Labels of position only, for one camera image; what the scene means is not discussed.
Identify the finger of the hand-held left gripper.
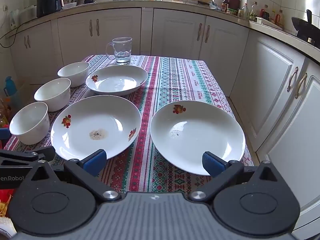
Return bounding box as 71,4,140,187
0,146,56,167

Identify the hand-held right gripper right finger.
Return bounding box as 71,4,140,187
189,151,278,202

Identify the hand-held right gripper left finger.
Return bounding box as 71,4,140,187
30,149,123,202

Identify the white plate fruit print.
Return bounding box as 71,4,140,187
50,95,142,161
150,101,246,176
85,65,149,96

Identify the white ceramic bowl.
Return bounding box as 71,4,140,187
9,102,50,145
34,78,71,112
57,62,90,88

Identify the red snack bag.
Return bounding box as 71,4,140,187
0,189,16,218

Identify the blue thermos jug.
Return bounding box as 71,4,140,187
3,76,18,98

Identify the patterned striped tablecloth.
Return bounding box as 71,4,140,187
4,54,254,193

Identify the clear glass mug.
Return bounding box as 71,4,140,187
105,37,132,65

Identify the white electric kettle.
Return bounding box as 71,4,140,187
10,9,20,29

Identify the white countertop appliance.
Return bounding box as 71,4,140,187
19,6,38,23

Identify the white rectangular tray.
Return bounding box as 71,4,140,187
256,17,284,30

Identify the dark blue air fryer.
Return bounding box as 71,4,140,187
36,0,62,18

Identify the black wok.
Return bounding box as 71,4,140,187
291,9,320,46

